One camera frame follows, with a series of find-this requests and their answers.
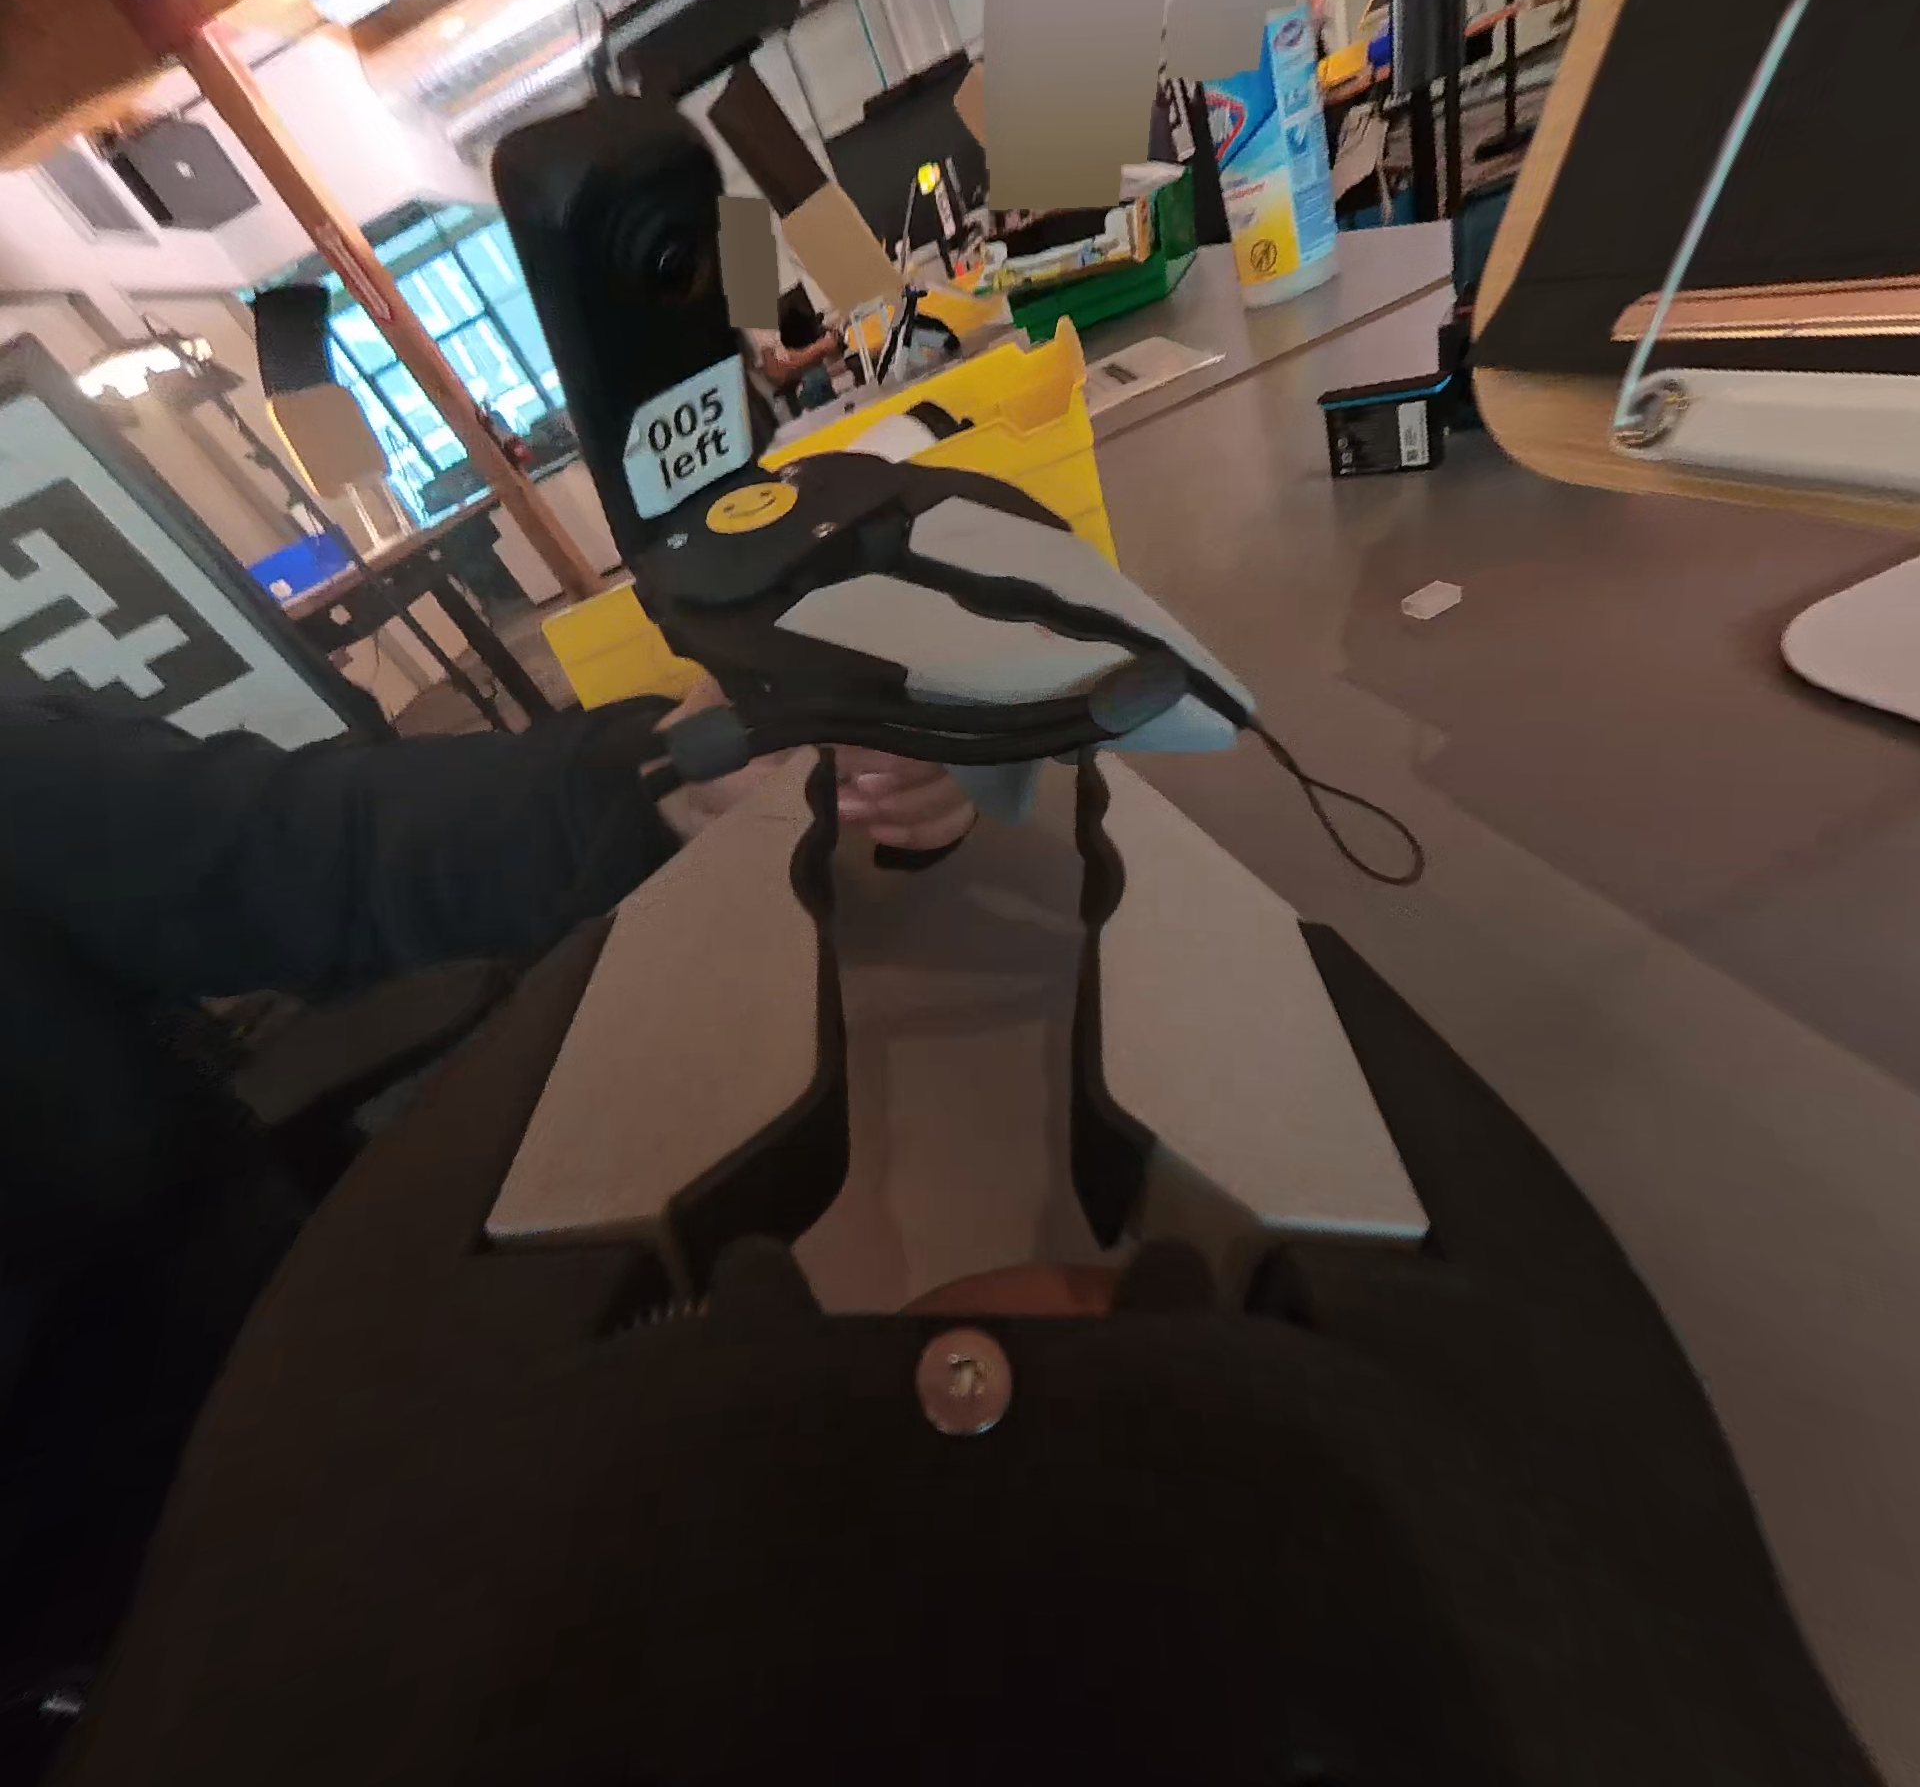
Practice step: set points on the white wipes canister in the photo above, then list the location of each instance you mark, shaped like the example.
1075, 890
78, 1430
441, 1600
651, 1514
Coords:
1274, 166

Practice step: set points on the person's left hand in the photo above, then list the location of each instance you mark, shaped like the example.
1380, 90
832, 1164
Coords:
901, 804

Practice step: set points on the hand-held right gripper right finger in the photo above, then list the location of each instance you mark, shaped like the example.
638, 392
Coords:
1245, 1052

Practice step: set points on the yellow storage bin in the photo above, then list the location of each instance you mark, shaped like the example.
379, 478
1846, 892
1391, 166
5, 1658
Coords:
1034, 444

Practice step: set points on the reddish wooden pillar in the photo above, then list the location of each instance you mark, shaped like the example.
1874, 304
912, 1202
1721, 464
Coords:
391, 302

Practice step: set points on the black photo flag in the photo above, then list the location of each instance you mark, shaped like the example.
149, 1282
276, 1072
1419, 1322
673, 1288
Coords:
292, 340

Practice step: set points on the green storage bin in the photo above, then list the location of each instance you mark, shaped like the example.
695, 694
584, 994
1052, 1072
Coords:
1102, 272

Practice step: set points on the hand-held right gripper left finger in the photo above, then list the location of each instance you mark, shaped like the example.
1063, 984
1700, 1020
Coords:
674, 1052

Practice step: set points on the small white hexagonal piece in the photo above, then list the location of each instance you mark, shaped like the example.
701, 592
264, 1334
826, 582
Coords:
1431, 600

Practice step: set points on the wooden top desk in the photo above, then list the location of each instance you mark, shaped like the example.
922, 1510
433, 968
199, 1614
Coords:
404, 550

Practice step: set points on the printed paper sheet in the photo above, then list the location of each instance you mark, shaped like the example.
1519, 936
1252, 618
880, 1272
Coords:
1155, 376

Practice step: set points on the black board with wooden rim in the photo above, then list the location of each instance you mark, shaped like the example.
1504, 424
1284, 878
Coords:
1724, 92

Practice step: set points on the beige reflector panel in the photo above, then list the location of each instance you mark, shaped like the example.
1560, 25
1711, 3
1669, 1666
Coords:
326, 436

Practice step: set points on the small blue crate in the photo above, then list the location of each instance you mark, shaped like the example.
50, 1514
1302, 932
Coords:
300, 572

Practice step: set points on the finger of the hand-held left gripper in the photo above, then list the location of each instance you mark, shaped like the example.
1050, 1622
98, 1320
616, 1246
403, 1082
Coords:
960, 654
1111, 618

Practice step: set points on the small black battery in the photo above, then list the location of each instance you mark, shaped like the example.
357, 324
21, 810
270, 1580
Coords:
1383, 424

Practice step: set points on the black screen panel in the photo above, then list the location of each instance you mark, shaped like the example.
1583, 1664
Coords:
901, 152

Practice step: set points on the framed marker sign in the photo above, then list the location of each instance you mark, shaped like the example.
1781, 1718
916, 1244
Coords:
180, 678

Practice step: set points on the dark brown panel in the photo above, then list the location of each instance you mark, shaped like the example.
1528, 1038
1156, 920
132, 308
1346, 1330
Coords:
773, 136

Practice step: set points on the person's left forearm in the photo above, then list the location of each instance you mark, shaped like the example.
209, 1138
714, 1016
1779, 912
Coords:
300, 858

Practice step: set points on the dark zip case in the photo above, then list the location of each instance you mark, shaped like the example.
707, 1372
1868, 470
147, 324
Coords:
1454, 362

